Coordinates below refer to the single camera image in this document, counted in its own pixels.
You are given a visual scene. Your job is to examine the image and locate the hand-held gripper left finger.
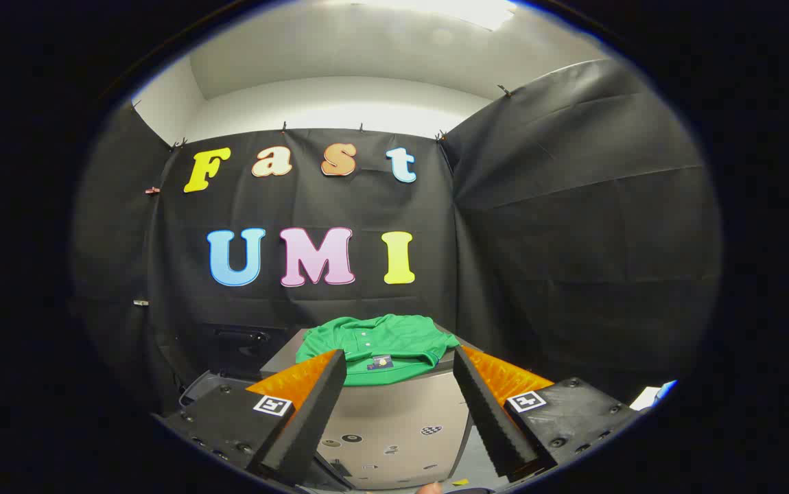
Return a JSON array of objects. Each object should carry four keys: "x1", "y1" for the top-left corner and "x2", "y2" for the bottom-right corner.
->
[{"x1": 154, "y1": 349, "x2": 349, "y2": 489}]

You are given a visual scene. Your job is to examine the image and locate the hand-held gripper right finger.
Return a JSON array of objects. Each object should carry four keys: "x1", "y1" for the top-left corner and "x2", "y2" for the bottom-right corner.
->
[{"x1": 453, "y1": 345, "x2": 644, "y2": 481}]

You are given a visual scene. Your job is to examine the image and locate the grey top-load washing machine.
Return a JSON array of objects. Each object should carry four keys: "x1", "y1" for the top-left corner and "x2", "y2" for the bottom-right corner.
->
[{"x1": 176, "y1": 322, "x2": 297, "y2": 414}]

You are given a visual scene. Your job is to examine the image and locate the green polo shirt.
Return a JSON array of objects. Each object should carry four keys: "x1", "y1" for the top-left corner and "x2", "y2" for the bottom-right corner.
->
[{"x1": 295, "y1": 314, "x2": 461, "y2": 387}]

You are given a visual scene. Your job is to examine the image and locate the grey metal cabinet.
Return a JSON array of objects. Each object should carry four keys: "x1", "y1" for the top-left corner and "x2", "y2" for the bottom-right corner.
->
[{"x1": 259, "y1": 326, "x2": 479, "y2": 492}]

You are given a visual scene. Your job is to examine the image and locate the white flat sheet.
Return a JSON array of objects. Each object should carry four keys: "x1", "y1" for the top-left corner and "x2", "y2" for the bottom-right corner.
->
[{"x1": 630, "y1": 379, "x2": 678, "y2": 412}]

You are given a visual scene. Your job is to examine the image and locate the black backdrop cloth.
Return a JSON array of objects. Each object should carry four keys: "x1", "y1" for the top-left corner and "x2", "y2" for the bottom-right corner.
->
[{"x1": 72, "y1": 58, "x2": 722, "y2": 414}]

